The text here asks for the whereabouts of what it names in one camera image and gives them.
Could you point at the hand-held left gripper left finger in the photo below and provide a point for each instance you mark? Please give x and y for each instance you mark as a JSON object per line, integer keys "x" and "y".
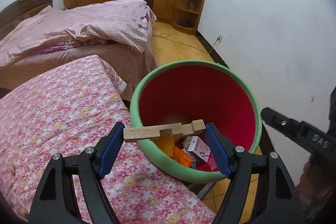
{"x": 111, "y": 150}

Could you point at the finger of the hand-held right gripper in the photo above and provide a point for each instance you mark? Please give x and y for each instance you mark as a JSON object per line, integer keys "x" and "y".
{"x": 283, "y": 123}

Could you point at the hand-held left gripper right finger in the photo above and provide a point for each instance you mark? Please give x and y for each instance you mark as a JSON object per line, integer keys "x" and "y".
{"x": 218, "y": 150}

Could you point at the white and pink box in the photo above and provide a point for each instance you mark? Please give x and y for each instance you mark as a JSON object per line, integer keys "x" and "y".
{"x": 199, "y": 150}

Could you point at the notched wooden block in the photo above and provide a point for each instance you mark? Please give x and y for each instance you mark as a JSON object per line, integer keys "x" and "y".
{"x": 141, "y": 133}

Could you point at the orange cloth bag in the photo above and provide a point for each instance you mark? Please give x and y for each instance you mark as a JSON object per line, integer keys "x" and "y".
{"x": 182, "y": 157}

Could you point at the yellow foam net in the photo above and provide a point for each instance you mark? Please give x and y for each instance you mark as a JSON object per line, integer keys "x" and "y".
{"x": 165, "y": 145}

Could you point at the red bin with green rim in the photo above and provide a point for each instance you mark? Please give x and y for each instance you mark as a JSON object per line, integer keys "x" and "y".
{"x": 199, "y": 92}

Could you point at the person's right hand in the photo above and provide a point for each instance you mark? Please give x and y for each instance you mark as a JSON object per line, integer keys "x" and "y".
{"x": 312, "y": 182}

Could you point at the pink floral sheet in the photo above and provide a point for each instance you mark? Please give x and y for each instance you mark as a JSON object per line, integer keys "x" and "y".
{"x": 65, "y": 108}

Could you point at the dark wooden bed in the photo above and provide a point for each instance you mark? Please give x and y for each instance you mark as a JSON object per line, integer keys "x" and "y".
{"x": 131, "y": 61}

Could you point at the purple striped sheet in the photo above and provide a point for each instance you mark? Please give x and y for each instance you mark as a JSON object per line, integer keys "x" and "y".
{"x": 57, "y": 48}

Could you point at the flat black device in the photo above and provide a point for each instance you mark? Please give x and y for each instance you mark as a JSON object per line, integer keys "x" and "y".
{"x": 184, "y": 23}

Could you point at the pink blanket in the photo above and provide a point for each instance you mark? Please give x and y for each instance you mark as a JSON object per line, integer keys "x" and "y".
{"x": 78, "y": 19}

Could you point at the small glass cup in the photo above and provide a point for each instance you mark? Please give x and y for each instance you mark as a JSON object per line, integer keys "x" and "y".
{"x": 193, "y": 6}

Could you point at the long wooden cabinet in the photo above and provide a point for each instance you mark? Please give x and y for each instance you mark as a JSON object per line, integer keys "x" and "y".
{"x": 162, "y": 1}

